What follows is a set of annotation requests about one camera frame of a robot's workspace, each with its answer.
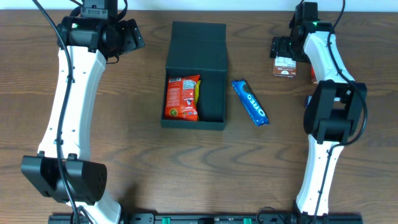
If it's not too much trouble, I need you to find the brown carton box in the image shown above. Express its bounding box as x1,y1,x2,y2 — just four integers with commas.
272,56,297,78

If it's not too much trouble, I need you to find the red carton box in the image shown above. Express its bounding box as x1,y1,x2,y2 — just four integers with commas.
311,67,317,84

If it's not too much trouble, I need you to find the small blue box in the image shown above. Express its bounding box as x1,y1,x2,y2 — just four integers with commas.
305,95,312,108

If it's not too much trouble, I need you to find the blue Oreo cookie pack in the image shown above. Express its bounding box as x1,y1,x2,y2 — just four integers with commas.
231,80,269,126

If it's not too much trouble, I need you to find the dark green box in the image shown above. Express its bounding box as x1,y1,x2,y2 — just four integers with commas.
160,21,228,131

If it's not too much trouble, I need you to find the red Hacks candy bag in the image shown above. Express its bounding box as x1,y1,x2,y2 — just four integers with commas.
164,75,200,121

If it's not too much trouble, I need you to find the yellow Hacks candy bag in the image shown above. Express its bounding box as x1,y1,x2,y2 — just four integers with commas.
194,80,201,106

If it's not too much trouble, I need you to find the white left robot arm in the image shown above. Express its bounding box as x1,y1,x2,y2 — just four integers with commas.
21,16,145,223

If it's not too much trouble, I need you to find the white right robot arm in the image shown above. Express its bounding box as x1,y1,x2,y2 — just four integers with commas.
270,1,368,223

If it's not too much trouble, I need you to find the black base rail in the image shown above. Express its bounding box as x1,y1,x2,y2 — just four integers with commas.
48,207,363,224

